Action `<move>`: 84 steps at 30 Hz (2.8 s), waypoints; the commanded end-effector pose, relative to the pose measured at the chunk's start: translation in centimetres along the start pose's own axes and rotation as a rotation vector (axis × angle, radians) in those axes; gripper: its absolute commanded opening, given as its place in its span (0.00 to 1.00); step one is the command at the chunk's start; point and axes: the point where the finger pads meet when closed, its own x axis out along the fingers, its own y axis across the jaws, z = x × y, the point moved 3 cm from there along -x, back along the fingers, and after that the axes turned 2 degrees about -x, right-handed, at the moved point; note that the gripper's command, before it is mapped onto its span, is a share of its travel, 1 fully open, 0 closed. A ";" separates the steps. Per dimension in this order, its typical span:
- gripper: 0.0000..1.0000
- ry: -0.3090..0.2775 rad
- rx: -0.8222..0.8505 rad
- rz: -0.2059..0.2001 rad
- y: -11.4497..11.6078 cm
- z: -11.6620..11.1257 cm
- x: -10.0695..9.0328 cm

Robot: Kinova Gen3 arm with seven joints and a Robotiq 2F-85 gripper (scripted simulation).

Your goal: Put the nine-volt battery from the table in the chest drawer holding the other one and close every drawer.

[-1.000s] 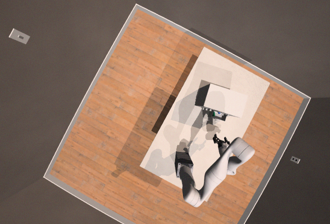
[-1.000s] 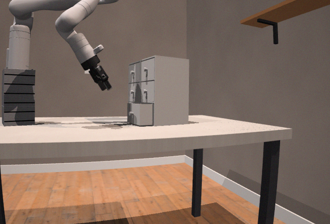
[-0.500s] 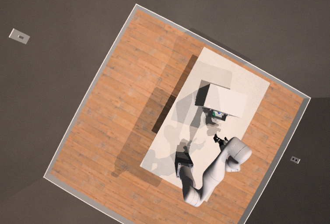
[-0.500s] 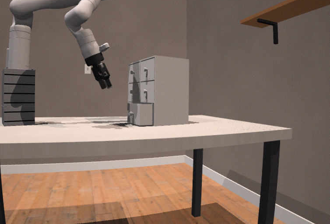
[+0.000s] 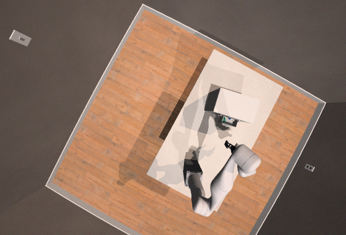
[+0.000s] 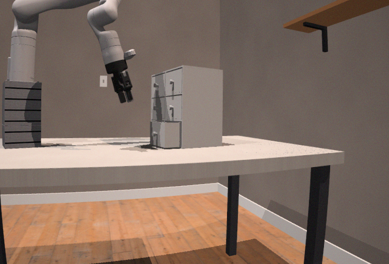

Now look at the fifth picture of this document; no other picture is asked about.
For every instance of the grey chest of drawers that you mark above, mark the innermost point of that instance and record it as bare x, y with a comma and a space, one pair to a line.
232, 104

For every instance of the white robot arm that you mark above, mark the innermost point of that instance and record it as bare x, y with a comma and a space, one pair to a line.
222, 184

